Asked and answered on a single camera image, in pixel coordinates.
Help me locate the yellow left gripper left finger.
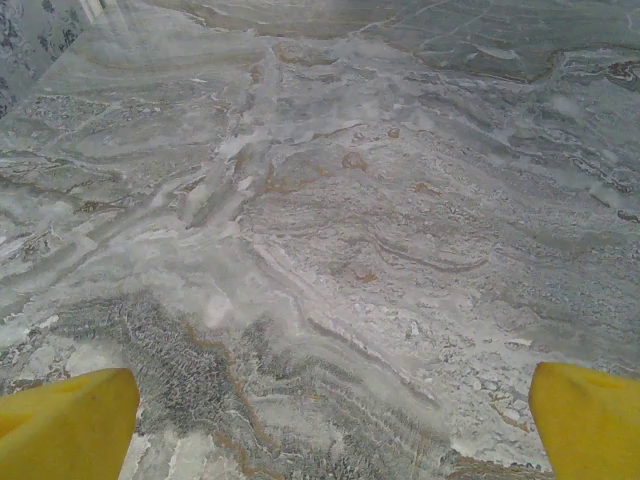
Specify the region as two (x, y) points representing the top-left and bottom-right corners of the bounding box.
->
(0, 367), (141, 480)

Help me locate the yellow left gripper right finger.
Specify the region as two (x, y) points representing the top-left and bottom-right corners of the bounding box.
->
(528, 361), (640, 480)

